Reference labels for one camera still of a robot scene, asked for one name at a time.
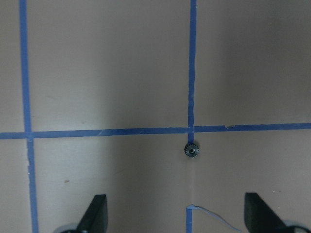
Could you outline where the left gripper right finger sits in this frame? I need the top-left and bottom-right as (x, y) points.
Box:
(244, 193), (291, 233)

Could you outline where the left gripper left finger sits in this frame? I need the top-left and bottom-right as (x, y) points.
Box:
(76, 194), (108, 233)

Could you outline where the small black bearing gear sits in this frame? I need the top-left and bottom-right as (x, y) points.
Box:
(184, 143), (200, 158)

